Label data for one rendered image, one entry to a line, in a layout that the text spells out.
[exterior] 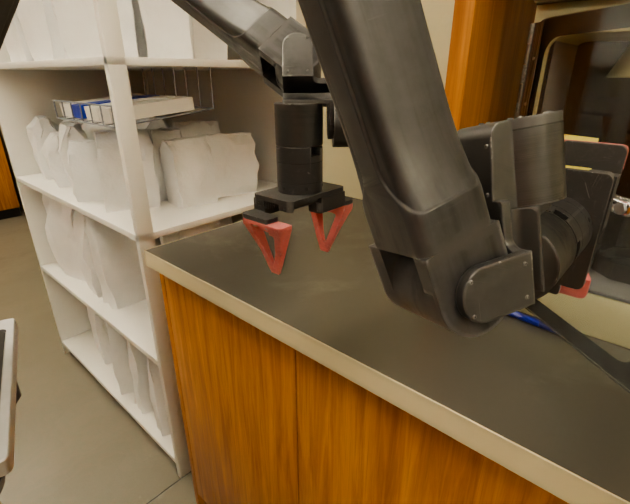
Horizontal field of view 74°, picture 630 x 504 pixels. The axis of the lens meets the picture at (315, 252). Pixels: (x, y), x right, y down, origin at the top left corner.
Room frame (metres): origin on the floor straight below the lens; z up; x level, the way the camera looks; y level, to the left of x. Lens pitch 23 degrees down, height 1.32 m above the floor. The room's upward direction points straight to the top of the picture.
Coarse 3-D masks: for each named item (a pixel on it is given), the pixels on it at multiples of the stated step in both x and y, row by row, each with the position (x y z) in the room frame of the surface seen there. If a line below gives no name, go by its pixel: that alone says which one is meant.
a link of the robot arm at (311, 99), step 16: (288, 96) 0.51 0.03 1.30; (304, 96) 0.51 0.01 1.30; (320, 96) 0.51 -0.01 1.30; (288, 112) 0.49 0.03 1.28; (304, 112) 0.49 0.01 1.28; (320, 112) 0.50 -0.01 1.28; (288, 128) 0.49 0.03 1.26; (304, 128) 0.49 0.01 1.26; (320, 128) 0.50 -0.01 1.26; (288, 144) 0.49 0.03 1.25; (304, 144) 0.49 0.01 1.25; (320, 144) 0.50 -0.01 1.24
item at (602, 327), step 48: (576, 48) 0.57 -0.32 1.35; (624, 48) 0.50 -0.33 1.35; (576, 96) 0.55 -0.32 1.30; (624, 96) 0.48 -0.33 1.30; (624, 144) 0.46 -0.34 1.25; (624, 192) 0.45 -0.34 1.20; (624, 240) 0.43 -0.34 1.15; (624, 288) 0.41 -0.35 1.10; (576, 336) 0.45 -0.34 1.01; (624, 336) 0.39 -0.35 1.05; (624, 384) 0.38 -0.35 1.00
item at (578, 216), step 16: (576, 176) 0.34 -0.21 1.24; (592, 176) 0.33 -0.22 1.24; (608, 176) 0.32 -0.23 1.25; (576, 192) 0.34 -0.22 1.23; (592, 192) 0.33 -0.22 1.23; (608, 192) 0.32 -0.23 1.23; (560, 208) 0.31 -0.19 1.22; (576, 208) 0.32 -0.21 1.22; (592, 208) 0.33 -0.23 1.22; (576, 224) 0.30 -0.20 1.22; (592, 224) 0.32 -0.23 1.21; (576, 240) 0.29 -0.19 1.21; (592, 240) 0.32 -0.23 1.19; (576, 256) 0.29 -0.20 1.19; (592, 256) 0.33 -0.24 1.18; (576, 272) 0.33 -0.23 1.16; (576, 288) 0.32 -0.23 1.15
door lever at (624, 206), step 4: (616, 196) 0.40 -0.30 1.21; (620, 196) 0.40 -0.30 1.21; (616, 200) 0.40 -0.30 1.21; (620, 200) 0.39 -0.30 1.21; (624, 200) 0.39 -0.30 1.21; (628, 200) 0.39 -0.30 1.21; (612, 204) 0.40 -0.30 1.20; (616, 204) 0.39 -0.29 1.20; (620, 204) 0.39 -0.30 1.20; (624, 204) 0.39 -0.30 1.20; (628, 204) 0.39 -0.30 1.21; (612, 208) 0.40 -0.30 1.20; (616, 208) 0.39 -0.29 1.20; (620, 208) 0.39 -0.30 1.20; (624, 208) 0.38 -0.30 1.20; (628, 208) 0.38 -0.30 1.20; (616, 212) 0.39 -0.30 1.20; (620, 212) 0.39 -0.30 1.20; (624, 212) 0.39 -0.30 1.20; (628, 212) 0.38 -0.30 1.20; (624, 216) 0.39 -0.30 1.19; (628, 216) 0.38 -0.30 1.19
